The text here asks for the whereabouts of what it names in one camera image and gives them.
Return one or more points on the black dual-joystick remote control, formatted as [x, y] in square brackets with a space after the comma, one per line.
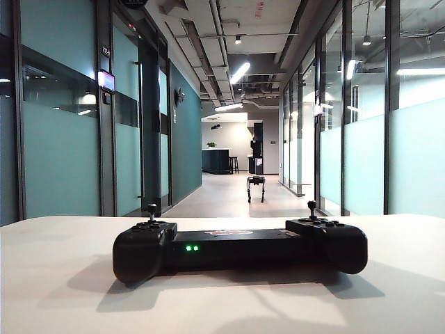
[243, 250]

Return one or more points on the black quadruped robot dog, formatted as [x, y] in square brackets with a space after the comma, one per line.
[255, 184]

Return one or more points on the black door access panel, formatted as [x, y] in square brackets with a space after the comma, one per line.
[107, 99]

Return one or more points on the dark counter with white top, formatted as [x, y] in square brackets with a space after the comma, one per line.
[215, 161]

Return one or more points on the dark wooden bar stool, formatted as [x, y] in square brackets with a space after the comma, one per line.
[233, 164]

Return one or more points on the green potted plant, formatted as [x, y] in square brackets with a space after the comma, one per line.
[211, 144]

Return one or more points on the black kiosk machine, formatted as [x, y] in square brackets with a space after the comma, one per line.
[257, 156]

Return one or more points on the long linear ceiling light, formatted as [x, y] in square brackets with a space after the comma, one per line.
[240, 73]
[228, 106]

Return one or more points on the small ceiling spotlight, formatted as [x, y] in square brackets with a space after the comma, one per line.
[238, 40]

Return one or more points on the glowing room display sign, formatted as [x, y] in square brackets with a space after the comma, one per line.
[106, 80]

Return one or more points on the room number plate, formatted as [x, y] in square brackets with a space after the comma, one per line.
[106, 51]

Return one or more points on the hanging pendant lamp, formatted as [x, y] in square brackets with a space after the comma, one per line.
[366, 41]

